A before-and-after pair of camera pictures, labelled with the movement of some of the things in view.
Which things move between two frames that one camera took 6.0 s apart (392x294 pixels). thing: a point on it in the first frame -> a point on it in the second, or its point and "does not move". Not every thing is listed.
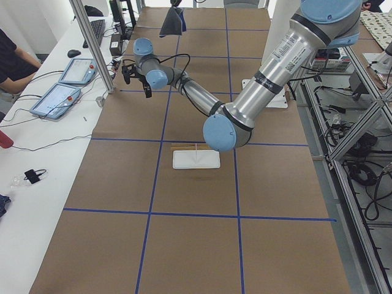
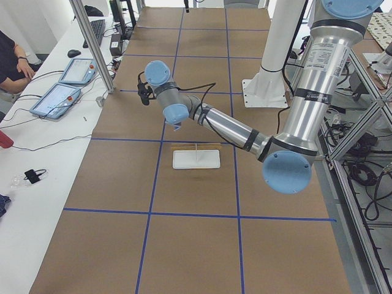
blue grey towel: x=174 y=23 -> x=176 y=127
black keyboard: x=98 y=27 does not move
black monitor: x=122 y=13 does not move
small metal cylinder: x=100 y=101 does not move
